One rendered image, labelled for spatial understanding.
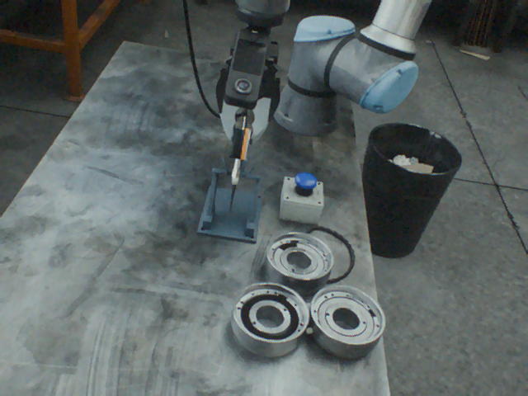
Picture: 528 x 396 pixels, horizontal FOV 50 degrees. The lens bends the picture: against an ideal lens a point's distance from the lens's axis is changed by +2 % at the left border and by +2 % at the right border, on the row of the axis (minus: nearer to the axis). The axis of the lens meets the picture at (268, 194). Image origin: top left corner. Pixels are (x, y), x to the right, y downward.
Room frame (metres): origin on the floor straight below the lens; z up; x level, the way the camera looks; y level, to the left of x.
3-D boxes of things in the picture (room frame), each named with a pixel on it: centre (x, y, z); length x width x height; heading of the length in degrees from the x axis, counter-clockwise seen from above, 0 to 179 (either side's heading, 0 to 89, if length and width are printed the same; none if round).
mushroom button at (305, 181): (0.80, -0.06, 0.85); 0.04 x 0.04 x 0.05
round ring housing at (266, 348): (0.52, -0.03, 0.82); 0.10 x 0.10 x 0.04
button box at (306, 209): (0.81, -0.06, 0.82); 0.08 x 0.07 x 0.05; 3
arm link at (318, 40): (1.14, -0.06, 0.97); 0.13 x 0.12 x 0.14; 53
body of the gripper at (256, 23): (0.79, 0.06, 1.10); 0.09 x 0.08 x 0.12; 2
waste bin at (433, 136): (1.77, -0.48, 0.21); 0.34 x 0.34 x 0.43
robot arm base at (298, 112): (1.14, -0.05, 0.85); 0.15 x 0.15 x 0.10
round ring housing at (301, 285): (0.64, -0.06, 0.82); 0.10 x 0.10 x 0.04
